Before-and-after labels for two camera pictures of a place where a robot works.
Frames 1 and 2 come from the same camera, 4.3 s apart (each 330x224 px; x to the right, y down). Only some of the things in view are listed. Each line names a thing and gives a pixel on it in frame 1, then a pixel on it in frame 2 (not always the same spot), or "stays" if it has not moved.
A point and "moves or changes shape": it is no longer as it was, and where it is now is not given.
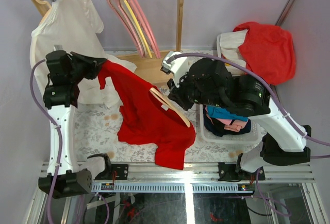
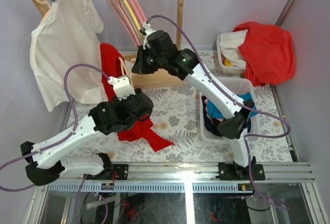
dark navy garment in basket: x=218 y=127 stays
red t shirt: x=145 y=119 moves or changes shape
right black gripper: x=176 y=93 → x=139 y=66
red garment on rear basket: x=269 y=51 stays
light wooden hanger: x=165 y=101 → x=124 y=69
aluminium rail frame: x=208 y=177 stays
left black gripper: x=92 y=64 → x=128 y=99
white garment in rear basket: x=229 y=44 stays
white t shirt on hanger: x=72 y=24 stays
